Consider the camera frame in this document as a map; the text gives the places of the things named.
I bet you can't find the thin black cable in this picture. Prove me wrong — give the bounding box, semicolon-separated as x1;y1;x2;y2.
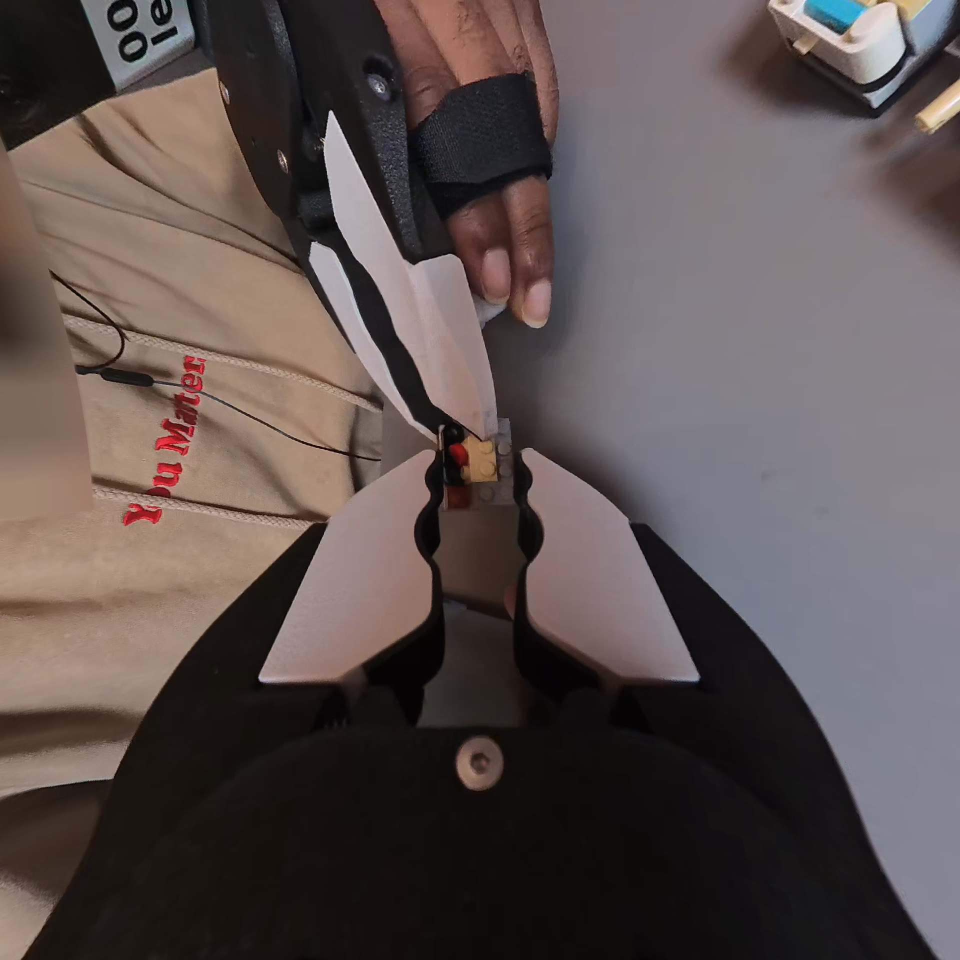
48;270;382;462

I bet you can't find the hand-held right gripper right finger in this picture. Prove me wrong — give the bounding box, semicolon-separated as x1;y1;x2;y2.
514;447;701;720

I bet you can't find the small grey lego assembly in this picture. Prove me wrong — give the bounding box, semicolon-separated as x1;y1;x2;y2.
437;420;526;511

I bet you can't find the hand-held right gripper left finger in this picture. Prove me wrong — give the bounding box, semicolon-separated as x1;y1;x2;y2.
258;450;445;723

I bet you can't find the beige hoodie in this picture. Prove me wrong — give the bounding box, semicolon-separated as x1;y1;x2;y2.
0;71;387;960

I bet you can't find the long grey lego build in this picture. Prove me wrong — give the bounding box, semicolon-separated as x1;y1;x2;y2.
766;0;960;136

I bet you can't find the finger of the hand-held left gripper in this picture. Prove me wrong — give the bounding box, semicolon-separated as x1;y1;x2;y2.
307;240;453;445
322;111;499;438

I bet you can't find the person's left hand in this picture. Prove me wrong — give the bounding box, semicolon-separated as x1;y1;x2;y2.
375;0;561;330

